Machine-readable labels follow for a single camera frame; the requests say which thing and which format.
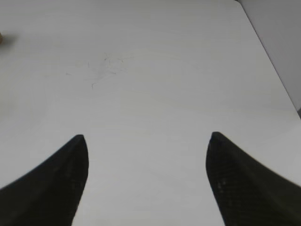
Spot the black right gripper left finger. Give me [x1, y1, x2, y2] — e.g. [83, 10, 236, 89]
[0, 135, 89, 226]

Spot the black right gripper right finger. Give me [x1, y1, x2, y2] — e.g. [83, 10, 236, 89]
[206, 132, 301, 226]

